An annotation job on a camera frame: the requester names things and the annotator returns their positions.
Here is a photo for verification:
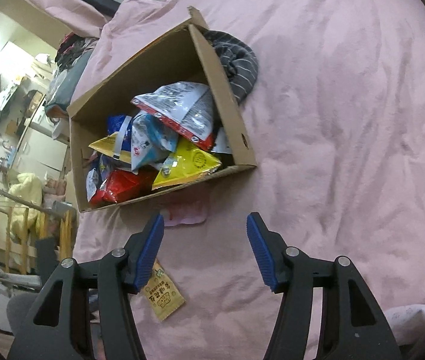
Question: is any white cabinet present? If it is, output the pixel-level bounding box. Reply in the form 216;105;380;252
12;120;70;175

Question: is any pale yellow cloth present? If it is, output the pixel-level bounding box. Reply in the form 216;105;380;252
8;172;45;239

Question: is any pile of dark clothes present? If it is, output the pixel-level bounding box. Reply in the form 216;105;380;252
55;32;99;69

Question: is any grey chair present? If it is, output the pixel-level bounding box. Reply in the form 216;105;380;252
6;237;59;332

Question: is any pink blanket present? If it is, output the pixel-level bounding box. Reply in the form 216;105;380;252
8;0;425;360

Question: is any cardboard box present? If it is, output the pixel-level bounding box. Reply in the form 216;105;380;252
66;6;257;214

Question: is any grey striped cloth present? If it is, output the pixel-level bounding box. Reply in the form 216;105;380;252
202;30;260;104

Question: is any grey metal pole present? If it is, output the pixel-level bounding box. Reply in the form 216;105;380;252
8;191;75;215

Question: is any yellow black-striped snack bag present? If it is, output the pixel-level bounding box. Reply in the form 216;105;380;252
88;131;134;164

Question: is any small yellow snack packet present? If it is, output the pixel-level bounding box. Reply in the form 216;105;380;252
139;259;186;322

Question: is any light blue snack bag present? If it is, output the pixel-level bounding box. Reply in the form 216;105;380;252
131;113;180;174

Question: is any grey red-edged snack bag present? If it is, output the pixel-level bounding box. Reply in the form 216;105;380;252
131;82;216;151

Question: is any grey folded cloth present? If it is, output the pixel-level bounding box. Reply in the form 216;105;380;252
45;50;93;118

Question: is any red snack bag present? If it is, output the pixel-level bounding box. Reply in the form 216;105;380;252
88;168;159;208

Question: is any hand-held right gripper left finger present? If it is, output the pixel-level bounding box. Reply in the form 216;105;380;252
7;213;165;360

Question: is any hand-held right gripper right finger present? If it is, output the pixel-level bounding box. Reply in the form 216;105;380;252
246;212;401;360

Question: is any white speckled cloth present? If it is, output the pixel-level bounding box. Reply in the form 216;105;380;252
385;303;425;346

